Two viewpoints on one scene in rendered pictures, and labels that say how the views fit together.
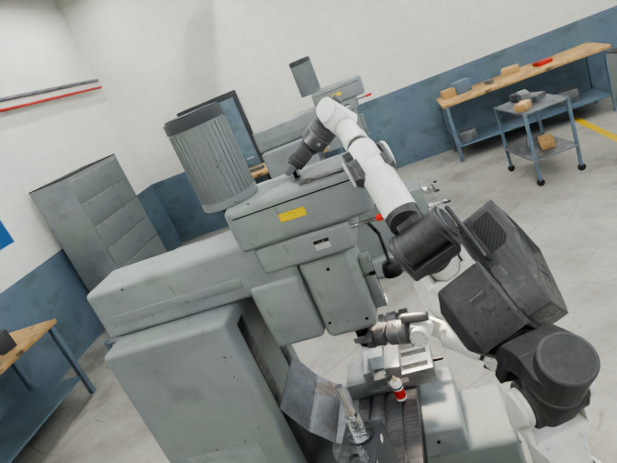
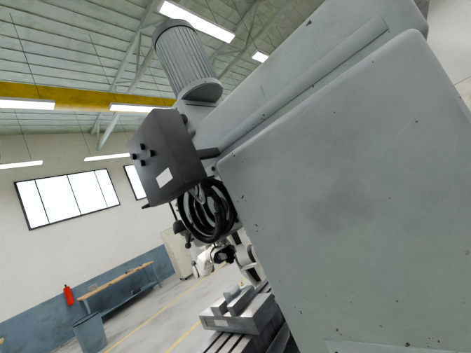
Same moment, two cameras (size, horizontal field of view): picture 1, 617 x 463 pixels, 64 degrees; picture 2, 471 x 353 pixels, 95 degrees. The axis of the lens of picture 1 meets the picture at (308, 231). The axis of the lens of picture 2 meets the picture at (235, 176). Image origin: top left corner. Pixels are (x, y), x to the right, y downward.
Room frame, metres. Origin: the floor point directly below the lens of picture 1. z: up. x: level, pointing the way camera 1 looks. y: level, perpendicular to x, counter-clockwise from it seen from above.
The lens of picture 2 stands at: (2.48, 0.56, 1.42)
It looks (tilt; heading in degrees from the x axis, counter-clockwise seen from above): 7 degrees up; 204
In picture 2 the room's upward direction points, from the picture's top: 25 degrees counter-clockwise
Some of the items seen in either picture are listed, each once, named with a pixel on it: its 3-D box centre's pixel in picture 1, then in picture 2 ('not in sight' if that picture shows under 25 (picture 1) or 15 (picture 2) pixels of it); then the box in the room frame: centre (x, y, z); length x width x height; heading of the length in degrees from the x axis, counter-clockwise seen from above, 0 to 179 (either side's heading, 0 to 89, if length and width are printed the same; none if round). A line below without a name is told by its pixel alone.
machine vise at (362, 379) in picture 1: (388, 367); (234, 307); (1.66, -0.08, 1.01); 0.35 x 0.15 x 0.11; 75
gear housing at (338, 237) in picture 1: (308, 234); not in sight; (1.62, 0.00, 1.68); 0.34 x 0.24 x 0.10; 75
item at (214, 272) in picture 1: (198, 276); (270, 111); (1.74, 0.44, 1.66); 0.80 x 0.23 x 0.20; 75
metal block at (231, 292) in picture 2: (377, 358); (233, 295); (1.67, -0.05, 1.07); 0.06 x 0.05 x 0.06; 165
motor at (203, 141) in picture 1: (211, 157); (187, 67); (1.68, 0.20, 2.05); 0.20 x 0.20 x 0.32
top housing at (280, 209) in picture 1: (302, 198); (181, 142); (1.61, -0.02, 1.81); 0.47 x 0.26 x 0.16; 75
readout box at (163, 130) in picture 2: not in sight; (162, 160); (2.01, 0.16, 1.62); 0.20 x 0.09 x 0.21; 75
